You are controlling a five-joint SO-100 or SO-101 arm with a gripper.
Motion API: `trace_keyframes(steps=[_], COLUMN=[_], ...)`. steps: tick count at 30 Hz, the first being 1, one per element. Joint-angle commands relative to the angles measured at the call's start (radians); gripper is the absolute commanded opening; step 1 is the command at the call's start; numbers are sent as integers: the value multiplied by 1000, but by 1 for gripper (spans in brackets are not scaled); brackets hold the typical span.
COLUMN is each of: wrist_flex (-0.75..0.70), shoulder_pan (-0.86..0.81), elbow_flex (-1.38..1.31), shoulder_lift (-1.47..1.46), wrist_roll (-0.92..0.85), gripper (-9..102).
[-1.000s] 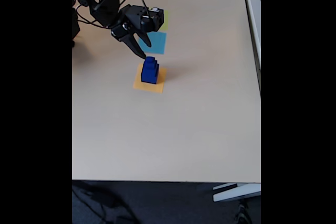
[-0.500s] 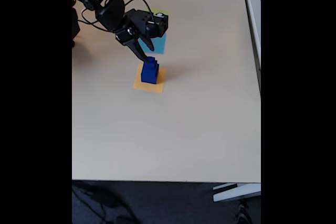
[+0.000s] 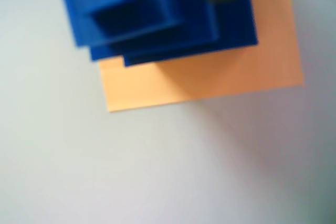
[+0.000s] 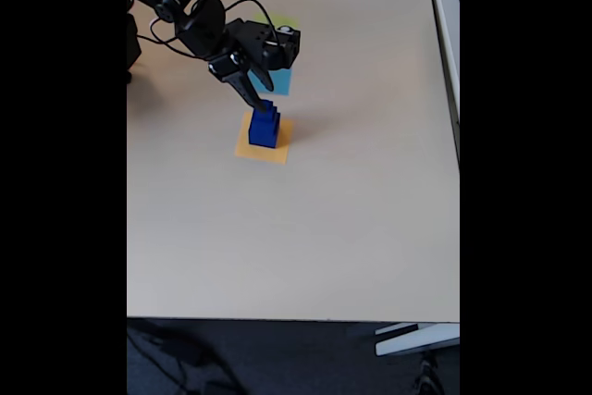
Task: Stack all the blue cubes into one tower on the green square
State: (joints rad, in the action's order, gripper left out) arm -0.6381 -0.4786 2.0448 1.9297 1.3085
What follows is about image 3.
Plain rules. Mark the small blue cube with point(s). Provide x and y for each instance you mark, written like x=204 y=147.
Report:
x=71 y=3

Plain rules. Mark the orange paper square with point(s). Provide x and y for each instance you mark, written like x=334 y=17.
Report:
x=210 y=82

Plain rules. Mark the large blue cube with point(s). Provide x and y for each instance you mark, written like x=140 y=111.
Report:
x=236 y=24

